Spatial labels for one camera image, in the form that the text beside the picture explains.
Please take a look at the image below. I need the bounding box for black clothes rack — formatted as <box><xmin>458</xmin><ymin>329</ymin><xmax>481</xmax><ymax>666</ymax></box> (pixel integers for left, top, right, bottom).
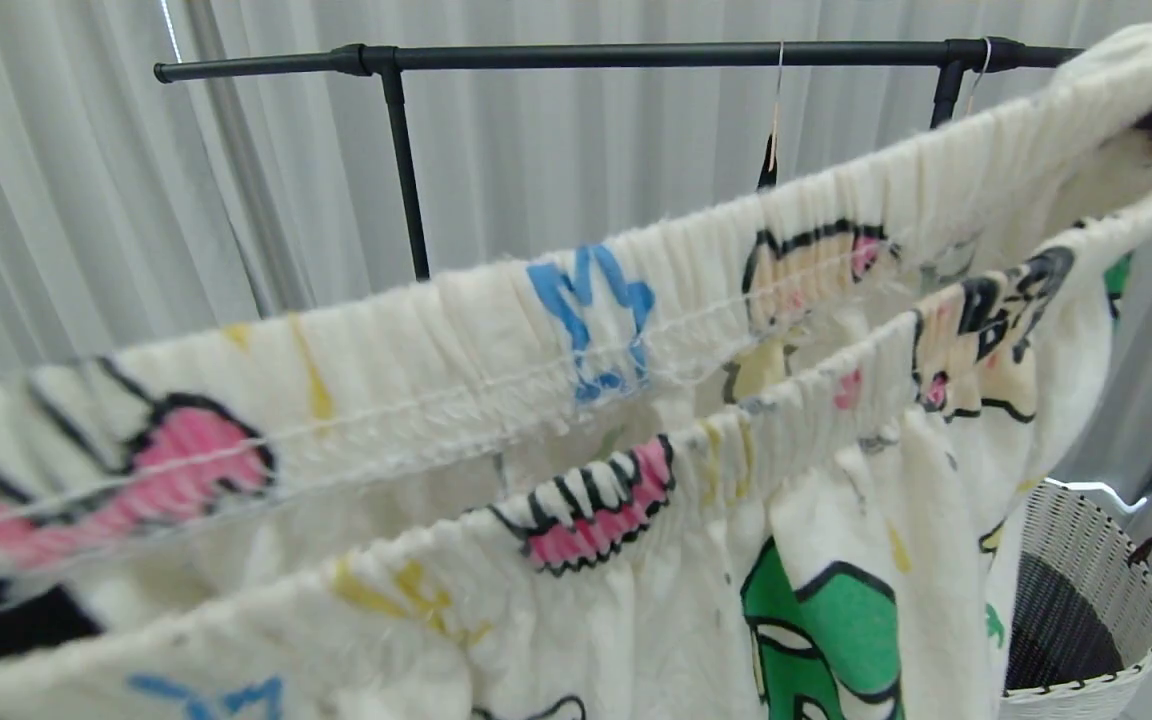
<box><xmin>154</xmin><ymin>37</ymin><xmax>1087</xmax><ymax>281</ymax></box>

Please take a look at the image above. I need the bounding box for cream printed garment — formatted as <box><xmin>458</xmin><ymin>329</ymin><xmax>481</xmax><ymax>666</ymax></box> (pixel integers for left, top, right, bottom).
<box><xmin>0</xmin><ymin>22</ymin><xmax>1152</xmax><ymax>720</ymax></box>

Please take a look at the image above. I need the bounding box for white laundry basket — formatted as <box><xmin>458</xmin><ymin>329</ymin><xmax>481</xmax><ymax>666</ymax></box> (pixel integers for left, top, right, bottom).
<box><xmin>996</xmin><ymin>478</ymin><xmax>1152</xmax><ymax>720</ymax></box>

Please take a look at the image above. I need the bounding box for white curtain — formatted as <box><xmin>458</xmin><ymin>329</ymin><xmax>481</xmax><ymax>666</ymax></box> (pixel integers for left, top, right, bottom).
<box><xmin>0</xmin><ymin>0</ymin><xmax>267</xmax><ymax>393</ymax></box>
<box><xmin>166</xmin><ymin>0</ymin><xmax>1152</xmax><ymax>501</ymax></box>

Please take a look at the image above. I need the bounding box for pink clothes hanger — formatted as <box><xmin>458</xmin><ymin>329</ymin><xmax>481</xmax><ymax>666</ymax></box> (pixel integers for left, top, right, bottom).
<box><xmin>767</xmin><ymin>42</ymin><xmax>786</xmax><ymax>176</ymax></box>
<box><xmin>966</xmin><ymin>38</ymin><xmax>993</xmax><ymax>116</ymax></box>

